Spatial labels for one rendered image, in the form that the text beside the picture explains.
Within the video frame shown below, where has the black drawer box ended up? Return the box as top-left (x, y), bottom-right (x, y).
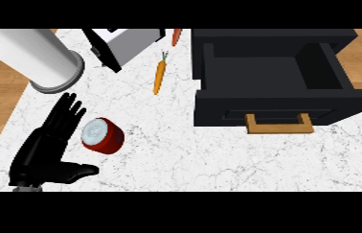
top-left (191, 29), bottom-right (359, 91)

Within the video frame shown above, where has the wooden drawer handle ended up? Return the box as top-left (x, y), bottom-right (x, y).
top-left (245, 112), bottom-right (315, 135)

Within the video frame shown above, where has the reddish orange carrot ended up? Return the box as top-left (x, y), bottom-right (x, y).
top-left (170, 29), bottom-right (183, 48)

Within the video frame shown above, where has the black drawer front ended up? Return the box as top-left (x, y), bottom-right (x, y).
top-left (192, 87), bottom-right (362, 128)

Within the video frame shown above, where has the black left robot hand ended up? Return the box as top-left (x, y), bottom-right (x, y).
top-left (8, 92), bottom-right (101, 188)

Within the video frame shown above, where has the red can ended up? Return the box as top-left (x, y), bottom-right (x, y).
top-left (80, 117), bottom-right (126, 155)

